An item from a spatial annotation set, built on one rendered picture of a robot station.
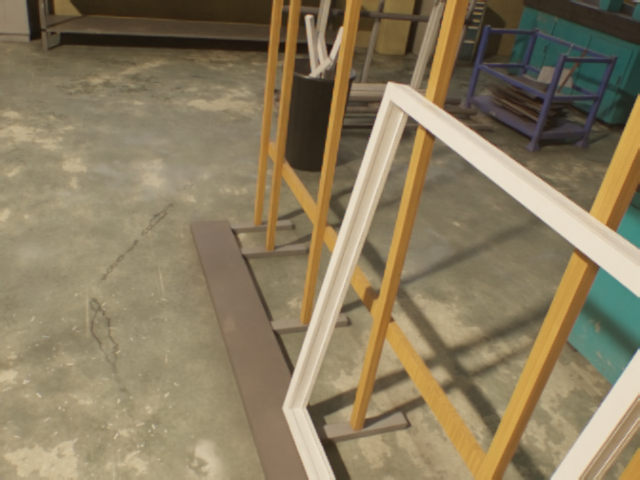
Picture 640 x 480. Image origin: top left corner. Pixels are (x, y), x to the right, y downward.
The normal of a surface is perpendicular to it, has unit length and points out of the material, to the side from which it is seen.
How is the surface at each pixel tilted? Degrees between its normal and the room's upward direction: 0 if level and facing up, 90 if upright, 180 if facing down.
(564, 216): 82
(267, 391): 0
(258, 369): 0
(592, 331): 90
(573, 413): 0
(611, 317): 90
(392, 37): 90
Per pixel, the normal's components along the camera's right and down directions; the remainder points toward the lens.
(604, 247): -0.92, -0.06
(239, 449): 0.12, -0.85
